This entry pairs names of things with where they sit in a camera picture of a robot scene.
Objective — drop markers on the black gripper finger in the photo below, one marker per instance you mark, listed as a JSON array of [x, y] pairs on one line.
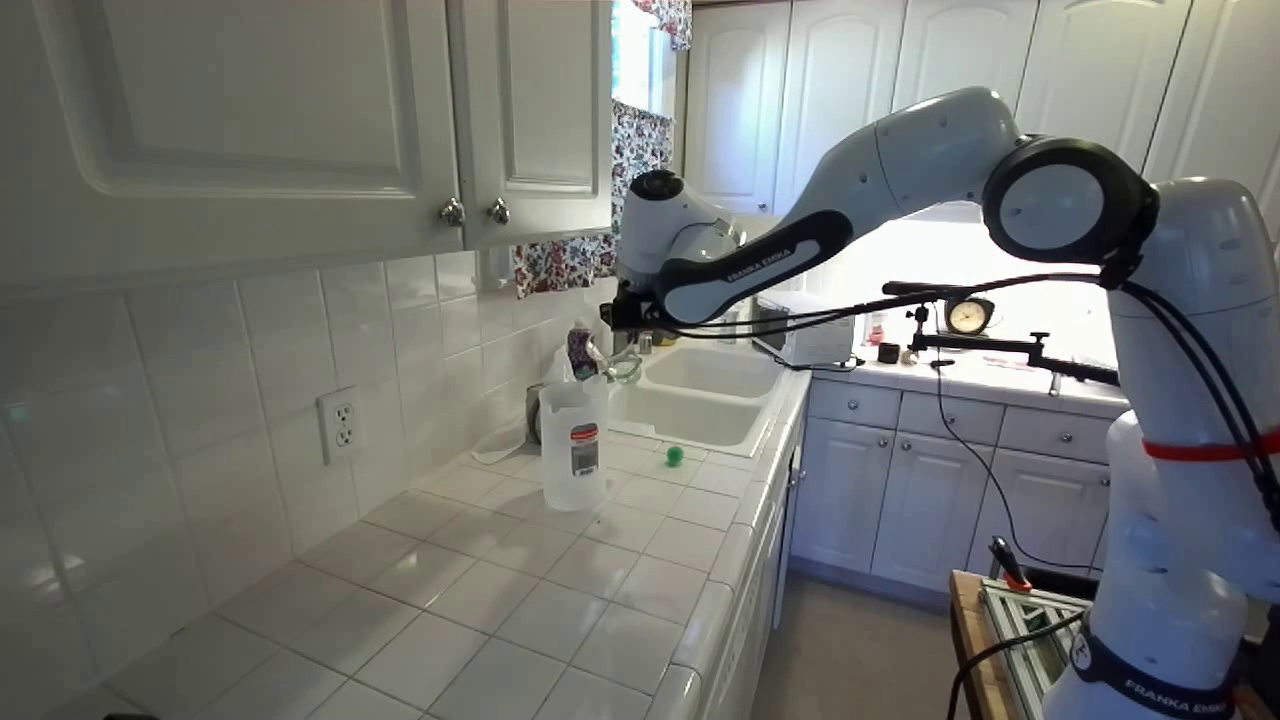
[[587, 356]]

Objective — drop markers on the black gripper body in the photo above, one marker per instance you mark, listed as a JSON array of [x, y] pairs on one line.
[[627, 333]]

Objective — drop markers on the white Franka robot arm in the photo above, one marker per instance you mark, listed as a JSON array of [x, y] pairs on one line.
[[934, 160]]

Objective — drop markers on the white tissue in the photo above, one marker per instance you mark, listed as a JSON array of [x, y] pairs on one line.
[[550, 361]]

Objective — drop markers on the white translucent plastic pitcher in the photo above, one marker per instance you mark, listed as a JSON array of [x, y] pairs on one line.
[[573, 454]]

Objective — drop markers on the white double kitchen sink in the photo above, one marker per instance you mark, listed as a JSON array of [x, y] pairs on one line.
[[702, 394]]

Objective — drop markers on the small green object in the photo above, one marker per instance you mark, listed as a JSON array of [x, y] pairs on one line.
[[675, 457]]

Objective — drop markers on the floral curtain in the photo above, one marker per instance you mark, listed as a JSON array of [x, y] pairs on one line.
[[640, 173]]

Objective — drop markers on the silver cabinet knob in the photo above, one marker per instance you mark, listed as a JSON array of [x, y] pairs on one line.
[[448, 208], [496, 208]]

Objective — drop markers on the grey countertop appliance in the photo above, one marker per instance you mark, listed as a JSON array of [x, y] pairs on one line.
[[806, 340]]

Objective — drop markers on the white upper cabinet door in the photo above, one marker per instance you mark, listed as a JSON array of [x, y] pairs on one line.
[[543, 105], [241, 122]]

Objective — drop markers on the white arched cabinet door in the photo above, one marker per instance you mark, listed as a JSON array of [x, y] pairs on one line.
[[1104, 67], [842, 67], [1235, 94], [963, 44], [737, 105]]

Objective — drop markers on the kitchen window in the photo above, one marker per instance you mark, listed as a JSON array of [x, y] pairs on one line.
[[640, 67]]

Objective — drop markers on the white counter base cabinet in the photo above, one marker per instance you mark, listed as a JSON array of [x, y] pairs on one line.
[[761, 574]]

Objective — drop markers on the floral window valance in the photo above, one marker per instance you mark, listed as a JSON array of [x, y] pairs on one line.
[[666, 22]]

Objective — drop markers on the round kitchen timer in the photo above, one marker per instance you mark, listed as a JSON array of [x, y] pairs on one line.
[[970, 317]]

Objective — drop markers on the white base cabinet run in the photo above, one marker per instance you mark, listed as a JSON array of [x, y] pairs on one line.
[[934, 492]]

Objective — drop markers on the robot mounting table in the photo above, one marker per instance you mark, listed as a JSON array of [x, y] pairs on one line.
[[1022, 640]]

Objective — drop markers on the red tape band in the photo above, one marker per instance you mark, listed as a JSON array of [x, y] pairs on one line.
[[1204, 449]]

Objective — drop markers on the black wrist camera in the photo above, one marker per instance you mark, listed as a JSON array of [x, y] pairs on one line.
[[636, 307]]

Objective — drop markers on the white wall outlet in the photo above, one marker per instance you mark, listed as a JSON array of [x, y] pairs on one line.
[[339, 427]]

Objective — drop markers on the black bar camera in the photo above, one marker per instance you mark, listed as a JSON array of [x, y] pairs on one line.
[[927, 290]]

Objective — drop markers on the black camera boom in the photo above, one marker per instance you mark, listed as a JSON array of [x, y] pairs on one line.
[[1026, 351]]

